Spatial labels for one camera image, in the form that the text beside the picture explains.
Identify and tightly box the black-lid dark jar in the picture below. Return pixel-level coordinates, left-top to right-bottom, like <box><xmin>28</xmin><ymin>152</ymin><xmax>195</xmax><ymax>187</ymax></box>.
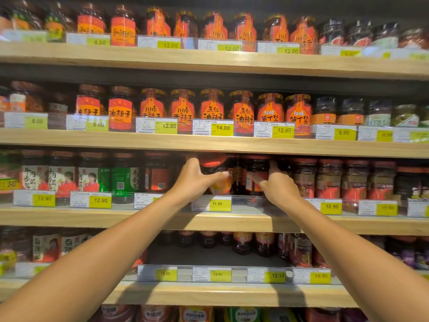
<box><xmin>346</xmin><ymin>19</ymin><xmax>373</xmax><ymax>47</ymax></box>
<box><xmin>372</xmin><ymin>21</ymin><xmax>400</xmax><ymax>49</ymax></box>
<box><xmin>318</xmin><ymin>18</ymin><xmax>346</xmax><ymax>47</ymax></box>

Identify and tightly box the red chili jar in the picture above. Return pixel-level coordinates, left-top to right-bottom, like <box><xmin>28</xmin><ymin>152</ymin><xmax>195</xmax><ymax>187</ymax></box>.
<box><xmin>398</xmin><ymin>28</ymin><xmax>429</xmax><ymax>51</ymax></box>

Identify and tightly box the person's left forearm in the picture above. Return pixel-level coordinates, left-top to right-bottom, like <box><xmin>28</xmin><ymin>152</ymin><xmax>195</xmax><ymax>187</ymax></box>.
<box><xmin>0</xmin><ymin>193</ymin><xmax>194</xmax><ymax>322</ymax></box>

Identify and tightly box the red-lid sauce jar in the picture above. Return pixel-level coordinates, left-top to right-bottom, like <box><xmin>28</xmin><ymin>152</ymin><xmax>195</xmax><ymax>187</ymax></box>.
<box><xmin>199</xmin><ymin>153</ymin><xmax>233</xmax><ymax>195</ymax></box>

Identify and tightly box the jar with portrait label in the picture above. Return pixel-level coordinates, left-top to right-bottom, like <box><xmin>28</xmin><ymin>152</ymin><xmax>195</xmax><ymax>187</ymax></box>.
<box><xmin>60</xmin><ymin>229</ymin><xmax>89</xmax><ymax>258</ymax></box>
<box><xmin>48</xmin><ymin>151</ymin><xmax>78</xmax><ymax>207</ymax></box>
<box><xmin>21</xmin><ymin>150</ymin><xmax>49</xmax><ymax>191</ymax></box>
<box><xmin>77</xmin><ymin>152</ymin><xmax>112</xmax><ymax>193</ymax></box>
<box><xmin>32</xmin><ymin>229</ymin><xmax>61</xmax><ymax>263</ymax></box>

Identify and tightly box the dark jar orange band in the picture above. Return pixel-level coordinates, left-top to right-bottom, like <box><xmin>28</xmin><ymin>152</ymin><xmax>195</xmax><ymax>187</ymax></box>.
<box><xmin>313</xmin><ymin>96</ymin><xmax>338</xmax><ymax>125</ymax></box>
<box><xmin>336</xmin><ymin>97</ymin><xmax>366</xmax><ymax>126</ymax></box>

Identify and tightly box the brown-lid chili jar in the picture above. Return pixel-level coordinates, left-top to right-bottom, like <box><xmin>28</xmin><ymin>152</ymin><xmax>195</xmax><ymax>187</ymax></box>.
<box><xmin>9</xmin><ymin>80</ymin><xmax>45</xmax><ymax>113</ymax></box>

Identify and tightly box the dark sauce bottle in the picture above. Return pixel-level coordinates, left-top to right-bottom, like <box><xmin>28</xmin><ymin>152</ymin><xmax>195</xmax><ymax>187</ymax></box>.
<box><xmin>231</xmin><ymin>157</ymin><xmax>247</xmax><ymax>196</ymax></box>

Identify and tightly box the purple-label dark jar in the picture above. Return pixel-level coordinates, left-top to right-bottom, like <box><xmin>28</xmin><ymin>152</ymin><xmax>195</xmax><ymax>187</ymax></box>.
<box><xmin>365</xmin><ymin>235</ymin><xmax>429</xmax><ymax>271</ymax></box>

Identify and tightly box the row of orange-label chili jars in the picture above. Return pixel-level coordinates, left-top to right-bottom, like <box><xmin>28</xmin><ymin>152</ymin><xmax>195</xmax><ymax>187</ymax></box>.
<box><xmin>77</xmin><ymin>3</ymin><xmax>318</xmax><ymax>55</ymax></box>
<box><xmin>75</xmin><ymin>84</ymin><xmax>314</xmax><ymax>136</ymax></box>

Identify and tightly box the row of yellow price labels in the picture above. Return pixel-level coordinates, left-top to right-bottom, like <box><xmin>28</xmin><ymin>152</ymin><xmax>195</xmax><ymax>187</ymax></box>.
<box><xmin>0</xmin><ymin>29</ymin><xmax>429</xmax><ymax>61</ymax></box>
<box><xmin>13</xmin><ymin>190</ymin><xmax>429</xmax><ymax>218</ymax></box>
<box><xmin>3</xmin><ymin>112</ymin><xmax>429</xmax><ymax>144</ymax></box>
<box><xmin>15</xmin><ymin>262</ymin><xmax>429</xmax><ymax>285</ymax></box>

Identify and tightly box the row of colourful sauce packets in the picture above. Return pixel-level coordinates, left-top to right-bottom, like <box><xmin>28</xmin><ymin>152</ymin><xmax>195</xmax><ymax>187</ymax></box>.
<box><xmin>90</xmin><ymin>304</ymin><xmax>369</xmax><ymax>322</ymax></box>

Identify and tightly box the row of small dark jars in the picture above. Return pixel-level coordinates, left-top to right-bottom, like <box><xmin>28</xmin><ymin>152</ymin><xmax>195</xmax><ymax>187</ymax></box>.
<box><xmin>156</xmin><ymin>231</ymin><xmax>256</xmax><ymax>256</ymax></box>

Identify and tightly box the green-label sauce jar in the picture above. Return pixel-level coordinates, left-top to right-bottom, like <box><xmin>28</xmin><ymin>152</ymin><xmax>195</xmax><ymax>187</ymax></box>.
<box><xmin>111</xmin><ymin>153</ymin><xmax>141</xmax><ymax>205</ymax></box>

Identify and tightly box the person's left hand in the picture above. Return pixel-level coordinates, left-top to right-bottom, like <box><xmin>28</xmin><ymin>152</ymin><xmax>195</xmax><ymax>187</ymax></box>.
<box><xmin>170</xmin><ymin>158</ymin><xmax>230</xmax><ymax>208</ymax></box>

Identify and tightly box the row of brown-label jars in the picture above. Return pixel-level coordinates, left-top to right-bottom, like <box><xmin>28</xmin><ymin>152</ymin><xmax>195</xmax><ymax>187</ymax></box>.
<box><xmin>291</xmin><ymin>158</ymin><xmax>429</xmax><ymax>214</ymax></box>

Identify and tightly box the red-label sauce jar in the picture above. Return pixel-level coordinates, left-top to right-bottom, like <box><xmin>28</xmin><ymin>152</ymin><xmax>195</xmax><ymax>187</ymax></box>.
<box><xmin>277</xmin><ymin>233</ymin><xmax>330</xmax><ymax>269</ymax></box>

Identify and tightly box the wooden shelf board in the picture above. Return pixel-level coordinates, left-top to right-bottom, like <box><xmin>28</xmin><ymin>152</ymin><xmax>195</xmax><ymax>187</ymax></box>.
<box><xmin>0</xmin><ymin>278</ymin><xmax>360</xmax><ymax>308</ymax></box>
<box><xmin>0</xmin><ymin>41</ymin><xmax>429</xmax><ymax>81</ymax></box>
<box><xmin>0</xmin><ymin>128</ymin><xmax>429</xmax><ymax>159</ymax></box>
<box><xmin>0</xmin><ymin>204</ymin><xmax>429</xmax><ymax>236</ymax></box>

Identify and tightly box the dark jar white label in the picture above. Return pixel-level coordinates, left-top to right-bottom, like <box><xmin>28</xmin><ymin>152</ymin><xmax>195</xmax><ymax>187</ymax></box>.
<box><xmin>365</xmin><ymin>98</ymin><xmax>393</xmax><ymax>127</ymax></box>

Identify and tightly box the green pickle jar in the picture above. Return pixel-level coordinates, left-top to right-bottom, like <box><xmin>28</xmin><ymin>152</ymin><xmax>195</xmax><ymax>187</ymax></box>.
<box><xmin>391</xmin><ymin>104</ymin><xmax>420</xmax><ymax>128</ymax></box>

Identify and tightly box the dark jar green label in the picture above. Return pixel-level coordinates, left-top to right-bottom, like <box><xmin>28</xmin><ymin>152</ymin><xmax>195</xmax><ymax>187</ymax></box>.
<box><xmin>44</xmin><ymin>1</ymin><xmax>76</xmax><ymax>43</ymax></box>
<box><xmin>8</xmin><ymin>0</ymin><xmax>43</xmax><ymax>31</ymax></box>

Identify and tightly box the red-label dark jar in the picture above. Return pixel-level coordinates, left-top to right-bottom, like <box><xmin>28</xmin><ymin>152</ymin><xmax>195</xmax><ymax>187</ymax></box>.
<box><xmin>143</xmin><ymin>152</ymin><xmax>173</xmax><ymax>194</ymax></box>

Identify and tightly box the dark sauce jar red label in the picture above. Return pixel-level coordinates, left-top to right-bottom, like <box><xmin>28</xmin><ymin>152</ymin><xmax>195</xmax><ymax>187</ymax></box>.
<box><xmin>244</xmin><ymin>155</ymin><xmax>271</xmax><ymax>199</ymax></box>

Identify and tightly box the person's right forearm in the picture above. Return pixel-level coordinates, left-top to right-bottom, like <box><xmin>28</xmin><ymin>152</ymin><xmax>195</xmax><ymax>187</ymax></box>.
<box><xmin>278</xmin><ymin>198</ymin><xmax>429</xmax><ymax>322</ymax></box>

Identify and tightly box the person's right hand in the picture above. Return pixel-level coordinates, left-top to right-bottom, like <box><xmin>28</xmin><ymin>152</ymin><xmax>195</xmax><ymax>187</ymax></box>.
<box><xmin>248</xmin><ymin>160</ymin><xmax>304</xmax><ymax>212</ymax></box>

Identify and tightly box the small dark jar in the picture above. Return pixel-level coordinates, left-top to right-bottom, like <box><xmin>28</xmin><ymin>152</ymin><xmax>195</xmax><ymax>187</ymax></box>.
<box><xmin>47</xmin><ymin>91</ymin><xmax>72</xmax><ymax>130</ymax></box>

